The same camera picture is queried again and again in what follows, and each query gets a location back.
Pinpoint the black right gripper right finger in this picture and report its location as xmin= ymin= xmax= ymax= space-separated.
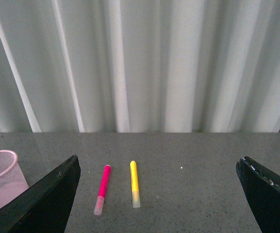
xmin=236 ymin=156 xmax=280 ymax=233

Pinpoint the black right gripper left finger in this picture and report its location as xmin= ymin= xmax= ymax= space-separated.
xmin=0 ymin=155 xmax=81 ymax=233

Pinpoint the pink highlighter pen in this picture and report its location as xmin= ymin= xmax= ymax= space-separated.
xmin=94 ymin=165 xmax=111 ymax=216

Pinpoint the pink mesh pen cup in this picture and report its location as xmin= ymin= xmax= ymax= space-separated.
xmin=0 ymin=150 xmax=29 ymax=209

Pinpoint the yellow highlighter pen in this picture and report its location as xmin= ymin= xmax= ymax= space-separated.
xmin=130 ymin=161 xmax=141 ymax=208

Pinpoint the white pleated curtain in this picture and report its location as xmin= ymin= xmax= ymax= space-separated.
xmin=0 ymin=0 xmax=280 ymax=133

